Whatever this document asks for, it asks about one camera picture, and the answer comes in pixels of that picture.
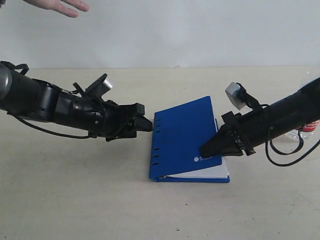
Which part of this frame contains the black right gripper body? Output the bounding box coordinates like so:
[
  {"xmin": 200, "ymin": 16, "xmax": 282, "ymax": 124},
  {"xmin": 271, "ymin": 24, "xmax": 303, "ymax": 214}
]
[{"xmin": 221, "ymin": 107, "xmax": 269, "ymax": 156}]

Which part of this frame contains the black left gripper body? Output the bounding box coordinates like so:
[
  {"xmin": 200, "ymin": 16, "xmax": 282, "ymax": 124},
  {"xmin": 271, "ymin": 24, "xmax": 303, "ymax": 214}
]
[{"xmin": 53, "ymin": 94, "xmax": 145, "ymax": 142}]

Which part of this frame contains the blue ring binder notebook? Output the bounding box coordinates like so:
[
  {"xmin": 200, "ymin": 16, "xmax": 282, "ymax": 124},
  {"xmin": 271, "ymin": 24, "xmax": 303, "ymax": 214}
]
[{"xmin": 148, "ymin": 96, "xmax": 230, "ymax": 183}]

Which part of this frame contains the clear plastic bottle red label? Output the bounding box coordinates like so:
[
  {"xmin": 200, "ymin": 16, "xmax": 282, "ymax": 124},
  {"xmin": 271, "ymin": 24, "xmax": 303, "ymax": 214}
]
[{"xmin": 285, "ymin": 120, "xmax": 320, "ymax": 142}]

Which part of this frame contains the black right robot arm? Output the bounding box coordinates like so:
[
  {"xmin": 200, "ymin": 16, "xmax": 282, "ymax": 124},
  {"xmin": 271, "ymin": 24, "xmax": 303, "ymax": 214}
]
[{"xmin": 199, "ymin": 78, "xmax": 320, "ymax": 158}]

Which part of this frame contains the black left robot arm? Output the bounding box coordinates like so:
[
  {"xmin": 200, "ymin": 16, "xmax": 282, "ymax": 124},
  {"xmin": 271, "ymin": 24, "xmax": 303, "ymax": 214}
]
[{"xmin": 0, "ymin": 60, "xmax": 153, "ymax": 142}]

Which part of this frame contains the person's open bare hand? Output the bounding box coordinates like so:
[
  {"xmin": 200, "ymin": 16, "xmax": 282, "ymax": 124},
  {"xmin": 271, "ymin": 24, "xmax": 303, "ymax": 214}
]
[{"xmin": 24, "ymin": 0, "xmax": 90, "ymax": 18}]

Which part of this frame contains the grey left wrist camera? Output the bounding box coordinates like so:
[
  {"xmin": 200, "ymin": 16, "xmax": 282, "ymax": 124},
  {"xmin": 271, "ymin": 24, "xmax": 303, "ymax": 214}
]
[{"xmin": 85, "ymin": 73, "xmax": 113, "ymax": 98}]

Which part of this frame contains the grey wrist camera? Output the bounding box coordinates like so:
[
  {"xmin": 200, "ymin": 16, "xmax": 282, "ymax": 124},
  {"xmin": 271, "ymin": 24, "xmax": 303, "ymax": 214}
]
[
  {"xmin": 85, "ymin": 73, "xmax": 113, "ymax": 98},
  {"xmin": 225, "ymin": 82, "xmax": 246, "ymax": 110}
]

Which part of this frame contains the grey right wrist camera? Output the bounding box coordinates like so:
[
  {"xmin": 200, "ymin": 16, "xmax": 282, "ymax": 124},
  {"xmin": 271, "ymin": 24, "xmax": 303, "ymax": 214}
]
[{"xmin": 225, "ymin": 82, "xmax": 246, "ymax": 110}]

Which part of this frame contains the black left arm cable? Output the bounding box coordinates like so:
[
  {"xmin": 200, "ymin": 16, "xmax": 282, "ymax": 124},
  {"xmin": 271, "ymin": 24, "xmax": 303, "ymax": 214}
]
[{"xmin": 14, "ymin": 114, "xmax": 97, "ymax": 139}]

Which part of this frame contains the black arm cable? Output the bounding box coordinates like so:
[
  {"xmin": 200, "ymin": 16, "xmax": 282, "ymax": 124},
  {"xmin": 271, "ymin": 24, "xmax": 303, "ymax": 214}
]
[
  {"xmin": 14, "ymin": 114, "xmax": 97, "ymax": 139},
  {"xmin": 265, "ymin": 124, "xmax": 320, "ymax": 167}
]

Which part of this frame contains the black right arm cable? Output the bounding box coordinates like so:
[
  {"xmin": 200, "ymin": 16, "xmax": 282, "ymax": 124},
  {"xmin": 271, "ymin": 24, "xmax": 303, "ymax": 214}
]
[{"xmin": 265, "ymin": 124, "xmax": 320, "ymax": 167}]

